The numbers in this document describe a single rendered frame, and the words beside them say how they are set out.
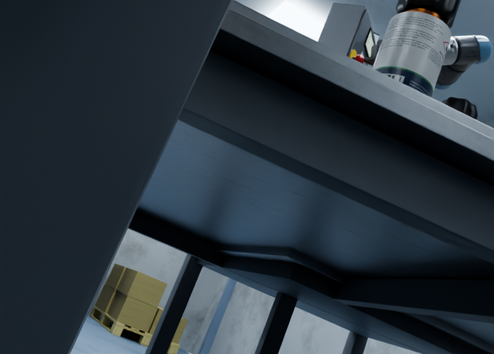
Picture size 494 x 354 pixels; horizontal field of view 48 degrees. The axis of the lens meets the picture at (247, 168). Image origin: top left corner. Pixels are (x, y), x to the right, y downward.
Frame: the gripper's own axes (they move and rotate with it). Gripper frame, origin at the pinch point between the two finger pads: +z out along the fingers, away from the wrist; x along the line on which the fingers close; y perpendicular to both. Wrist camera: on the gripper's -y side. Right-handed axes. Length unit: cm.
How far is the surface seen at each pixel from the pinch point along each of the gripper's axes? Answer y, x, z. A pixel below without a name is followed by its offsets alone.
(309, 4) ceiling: 125, -220, -82
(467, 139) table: -38, 84, 38
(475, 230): -46, 80, 36
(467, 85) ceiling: 58, -221, -197
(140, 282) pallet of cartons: -55, -523, 41
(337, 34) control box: 8.8, -2.1, 6.6
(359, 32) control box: 8.2, 0.3, 1.4
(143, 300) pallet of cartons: -74, -526, 40
